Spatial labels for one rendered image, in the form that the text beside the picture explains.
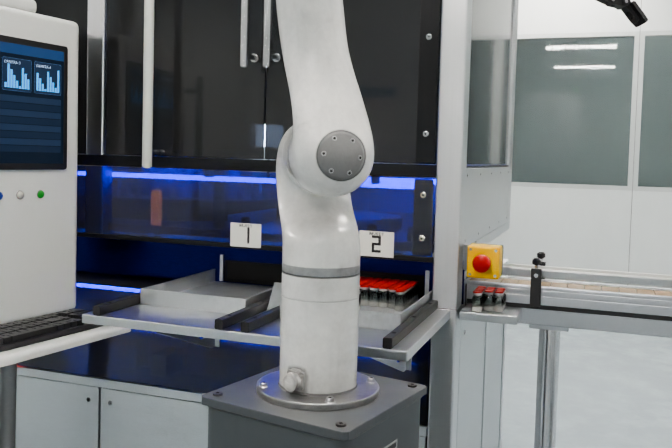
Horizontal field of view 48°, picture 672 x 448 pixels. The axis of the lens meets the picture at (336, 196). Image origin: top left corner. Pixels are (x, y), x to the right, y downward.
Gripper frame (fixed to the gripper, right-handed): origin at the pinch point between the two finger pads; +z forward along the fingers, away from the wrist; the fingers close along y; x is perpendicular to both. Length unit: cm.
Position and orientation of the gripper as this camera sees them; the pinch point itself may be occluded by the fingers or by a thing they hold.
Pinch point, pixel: (659, 3)
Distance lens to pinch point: 137.6
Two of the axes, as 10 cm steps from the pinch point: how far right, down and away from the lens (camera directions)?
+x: -1.5, 0.7, 9.9
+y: 7.8, -6.0, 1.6
